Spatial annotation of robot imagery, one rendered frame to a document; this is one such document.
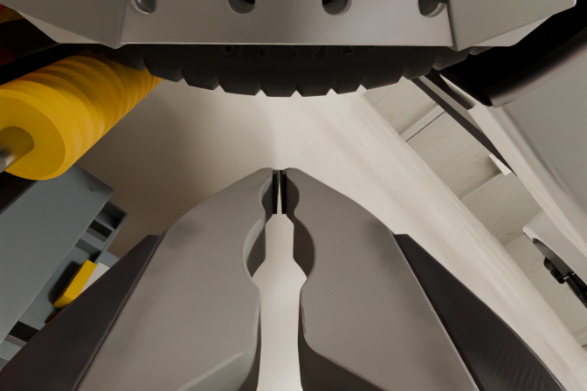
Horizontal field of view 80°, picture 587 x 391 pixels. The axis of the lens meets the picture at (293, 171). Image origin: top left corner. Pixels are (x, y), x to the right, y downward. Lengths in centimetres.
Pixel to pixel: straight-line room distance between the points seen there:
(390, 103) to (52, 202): 1047
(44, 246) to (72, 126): 35
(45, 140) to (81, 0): 9
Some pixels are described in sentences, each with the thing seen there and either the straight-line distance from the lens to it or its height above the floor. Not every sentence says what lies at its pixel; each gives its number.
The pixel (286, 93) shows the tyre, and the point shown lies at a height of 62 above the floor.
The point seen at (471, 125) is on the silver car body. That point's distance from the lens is 149.
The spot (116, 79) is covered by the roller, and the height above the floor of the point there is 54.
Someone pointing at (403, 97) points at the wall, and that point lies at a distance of 1091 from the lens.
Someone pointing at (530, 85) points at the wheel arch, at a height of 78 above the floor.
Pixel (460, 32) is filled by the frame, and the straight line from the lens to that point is 20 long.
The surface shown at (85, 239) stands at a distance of 69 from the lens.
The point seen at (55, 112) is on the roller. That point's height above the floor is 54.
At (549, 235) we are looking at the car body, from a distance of 281.
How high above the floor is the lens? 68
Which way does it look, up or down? 20 degrees down
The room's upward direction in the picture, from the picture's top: 49 degrees clockwise
